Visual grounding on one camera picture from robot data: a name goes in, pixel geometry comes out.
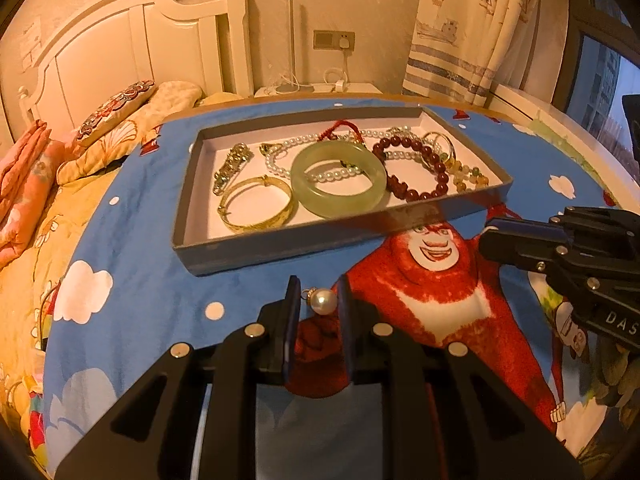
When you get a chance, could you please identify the embroidered floral pillow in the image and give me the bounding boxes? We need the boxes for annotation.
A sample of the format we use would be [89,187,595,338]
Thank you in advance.
[75,79,156,148]

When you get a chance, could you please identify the wall power socket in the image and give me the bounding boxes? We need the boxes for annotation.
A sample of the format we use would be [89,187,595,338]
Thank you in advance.
[312,30,355,51]

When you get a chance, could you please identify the white pearl necklace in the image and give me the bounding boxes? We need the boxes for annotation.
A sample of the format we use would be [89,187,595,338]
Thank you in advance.
[263,127,426,186]

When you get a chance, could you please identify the pearl earring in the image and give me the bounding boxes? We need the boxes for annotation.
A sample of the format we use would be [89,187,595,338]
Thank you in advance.
[302,287,338,316]

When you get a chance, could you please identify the yellow cartoon bed sheet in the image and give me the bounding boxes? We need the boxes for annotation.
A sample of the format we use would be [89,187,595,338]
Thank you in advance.
[1,162,122,474]

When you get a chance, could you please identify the yellow green bead bracelet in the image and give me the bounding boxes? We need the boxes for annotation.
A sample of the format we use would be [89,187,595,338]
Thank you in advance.
[441,156,492,194]

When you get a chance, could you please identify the yellow patterned pillow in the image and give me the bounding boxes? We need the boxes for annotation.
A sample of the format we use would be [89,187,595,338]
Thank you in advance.
[56,81,203,185]

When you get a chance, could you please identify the folded pink blanket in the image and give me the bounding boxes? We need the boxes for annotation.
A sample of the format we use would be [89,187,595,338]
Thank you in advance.
[1,119,65,268]

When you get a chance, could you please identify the green gem brooch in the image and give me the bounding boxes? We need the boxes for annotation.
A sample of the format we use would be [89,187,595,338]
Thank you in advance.
[212,143,253,196]

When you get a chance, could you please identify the blue cartoon table cloth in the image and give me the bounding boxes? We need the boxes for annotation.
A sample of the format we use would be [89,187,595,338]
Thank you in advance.
[43,97,639,479]

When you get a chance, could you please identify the grey jewelry box tray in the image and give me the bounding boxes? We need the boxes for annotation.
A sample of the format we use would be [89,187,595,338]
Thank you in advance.
[172,106,513,275]

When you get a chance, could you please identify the dark red bead bracelet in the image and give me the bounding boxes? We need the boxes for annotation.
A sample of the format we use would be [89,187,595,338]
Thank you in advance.
[371,134,450,204]

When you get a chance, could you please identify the white bed headboard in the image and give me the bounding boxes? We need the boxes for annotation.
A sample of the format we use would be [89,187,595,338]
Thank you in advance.
[17,0,255,133]

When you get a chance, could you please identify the white striped curtain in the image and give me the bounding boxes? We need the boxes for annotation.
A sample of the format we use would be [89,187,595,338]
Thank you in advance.
[402,0,538,106]

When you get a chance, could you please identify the white charging cable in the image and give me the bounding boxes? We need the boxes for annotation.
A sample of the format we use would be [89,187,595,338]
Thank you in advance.
[322,46,352,94]

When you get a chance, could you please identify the window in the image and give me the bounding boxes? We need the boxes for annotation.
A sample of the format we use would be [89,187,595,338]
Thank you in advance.
[552,0,639,180]

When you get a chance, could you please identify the gold bangle bracelet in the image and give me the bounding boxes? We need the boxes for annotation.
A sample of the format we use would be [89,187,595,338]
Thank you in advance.
[216,174,298,234]

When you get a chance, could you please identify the white nightstand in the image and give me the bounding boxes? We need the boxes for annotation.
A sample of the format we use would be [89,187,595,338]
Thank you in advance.
[254,82,382,98]

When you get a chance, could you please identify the red cord pendant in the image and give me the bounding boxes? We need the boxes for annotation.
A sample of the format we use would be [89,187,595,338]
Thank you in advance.
[317,119,364,144]

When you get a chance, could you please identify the green jade bangle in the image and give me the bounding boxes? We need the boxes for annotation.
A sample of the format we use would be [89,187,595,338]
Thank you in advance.
[290,141,387,219]

